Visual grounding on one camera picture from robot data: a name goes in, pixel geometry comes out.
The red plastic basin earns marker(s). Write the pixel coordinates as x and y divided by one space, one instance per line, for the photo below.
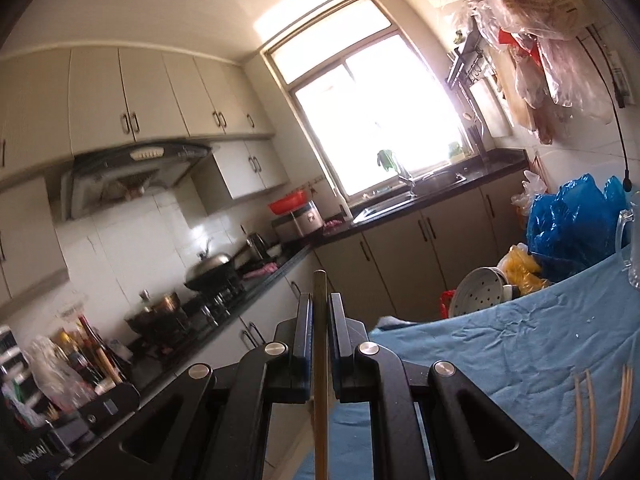
289 202

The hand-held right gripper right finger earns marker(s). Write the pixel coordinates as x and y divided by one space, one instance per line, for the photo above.
340 350

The black wok with lid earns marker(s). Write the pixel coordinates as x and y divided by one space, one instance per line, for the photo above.
210 267

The green hanging cloth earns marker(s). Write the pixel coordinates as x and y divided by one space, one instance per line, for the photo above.
387 160

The pink dishcloth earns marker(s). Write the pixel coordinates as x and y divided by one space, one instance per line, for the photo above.
260 270

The clear glass mug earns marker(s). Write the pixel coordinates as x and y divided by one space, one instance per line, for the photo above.
634 250

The white cutting board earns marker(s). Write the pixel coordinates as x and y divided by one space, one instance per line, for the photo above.
492 110

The black gas stove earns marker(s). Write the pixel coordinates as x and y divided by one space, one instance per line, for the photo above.
220 302

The tall dark sauce bottle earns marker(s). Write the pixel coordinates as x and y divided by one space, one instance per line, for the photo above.
95 355

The clear plastic bag red print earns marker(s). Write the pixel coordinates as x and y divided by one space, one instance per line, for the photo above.
50 370

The small wall cabinet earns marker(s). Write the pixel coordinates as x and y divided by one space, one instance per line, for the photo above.
250 165

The black wall shelf rack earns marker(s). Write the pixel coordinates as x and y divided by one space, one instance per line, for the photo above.
465 57

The small white bowl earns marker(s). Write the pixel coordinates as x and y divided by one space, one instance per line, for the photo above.
274 250

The metal faucet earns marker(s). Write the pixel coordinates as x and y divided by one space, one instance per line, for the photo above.
406 180

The white plastic bag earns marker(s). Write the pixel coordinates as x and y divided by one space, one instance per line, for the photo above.
531 187

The grey range hood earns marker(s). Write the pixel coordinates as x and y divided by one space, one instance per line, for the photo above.
140 175

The tall side wall cabinet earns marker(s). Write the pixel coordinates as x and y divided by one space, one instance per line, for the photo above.
30 240

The kitchen window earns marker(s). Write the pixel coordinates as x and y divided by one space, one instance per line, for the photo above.
370 110

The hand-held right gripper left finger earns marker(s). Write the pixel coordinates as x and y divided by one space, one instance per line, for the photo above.
300 350

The cluster of condiment bottles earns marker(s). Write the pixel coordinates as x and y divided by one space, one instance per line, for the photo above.
67 355

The blue plastic bag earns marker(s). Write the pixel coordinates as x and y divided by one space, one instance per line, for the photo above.
616 195
565 230

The hanging wooden board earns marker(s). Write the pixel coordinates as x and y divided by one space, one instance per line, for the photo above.
510 90

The red plastic container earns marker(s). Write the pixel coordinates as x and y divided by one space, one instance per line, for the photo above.
446 305

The upper kitchen cabinet row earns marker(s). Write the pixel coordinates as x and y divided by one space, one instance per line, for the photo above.
150 95

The steel sink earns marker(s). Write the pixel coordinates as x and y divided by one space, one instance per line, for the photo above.
395 205

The silver rice cooker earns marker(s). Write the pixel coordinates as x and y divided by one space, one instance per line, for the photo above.
300 222

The white perforated steamer plate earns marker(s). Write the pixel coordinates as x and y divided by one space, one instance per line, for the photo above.
477 292

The yellow plastic bag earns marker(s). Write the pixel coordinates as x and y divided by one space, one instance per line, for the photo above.
522 270

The black kitchen countertop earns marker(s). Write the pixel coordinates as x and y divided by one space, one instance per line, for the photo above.
500 162

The metal kettle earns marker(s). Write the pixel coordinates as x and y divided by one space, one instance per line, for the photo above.
256 247

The pink rag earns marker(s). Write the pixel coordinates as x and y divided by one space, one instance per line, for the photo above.
332 227

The dark pot with lid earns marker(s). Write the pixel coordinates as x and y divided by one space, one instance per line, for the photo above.
155 312

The bunch of hanging plastic bags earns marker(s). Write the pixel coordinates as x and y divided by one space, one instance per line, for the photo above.
565 75

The blue tablecloth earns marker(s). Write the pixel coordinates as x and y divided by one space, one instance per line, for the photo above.
500 350

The tan wooden chopstick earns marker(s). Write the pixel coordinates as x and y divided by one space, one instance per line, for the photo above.
578 430
618 420
625 420
593 425
320 410

